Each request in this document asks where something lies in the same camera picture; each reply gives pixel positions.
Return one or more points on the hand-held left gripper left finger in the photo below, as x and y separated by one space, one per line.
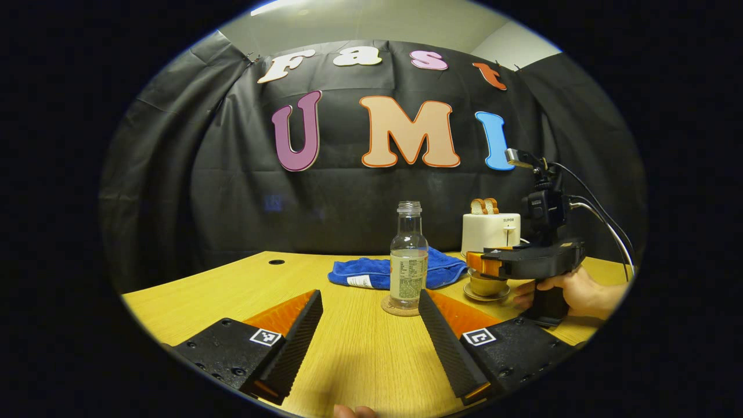
296 348

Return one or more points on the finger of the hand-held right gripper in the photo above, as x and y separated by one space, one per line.
511 267

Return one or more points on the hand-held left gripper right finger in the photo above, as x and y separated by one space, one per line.
447 348

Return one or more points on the yellow ceramic teacup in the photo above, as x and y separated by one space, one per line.
486 286

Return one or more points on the round cork coaster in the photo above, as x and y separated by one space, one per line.
397 312

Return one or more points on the clear glass water bottle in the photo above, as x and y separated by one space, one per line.
408 273

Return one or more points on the cream toaster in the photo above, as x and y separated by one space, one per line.
487 232

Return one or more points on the blue towel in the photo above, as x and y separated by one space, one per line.
365 270

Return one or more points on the black backdrop cloth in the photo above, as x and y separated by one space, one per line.
232 203

